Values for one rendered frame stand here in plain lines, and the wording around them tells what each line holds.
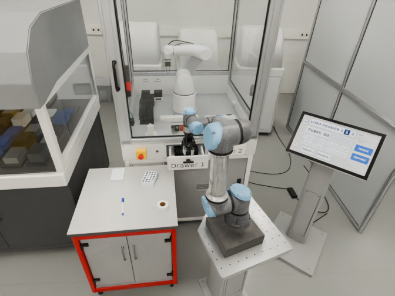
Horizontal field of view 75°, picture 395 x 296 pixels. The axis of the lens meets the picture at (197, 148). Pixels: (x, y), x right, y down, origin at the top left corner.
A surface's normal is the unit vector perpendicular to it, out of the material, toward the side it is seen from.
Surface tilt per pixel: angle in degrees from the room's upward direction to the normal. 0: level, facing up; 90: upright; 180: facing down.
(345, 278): 0
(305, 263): 3
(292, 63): 90
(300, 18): 90
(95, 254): 90
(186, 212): 90
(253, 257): 0
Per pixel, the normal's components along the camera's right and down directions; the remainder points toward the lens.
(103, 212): 0.04, -0.82
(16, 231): 0.12, 0.57
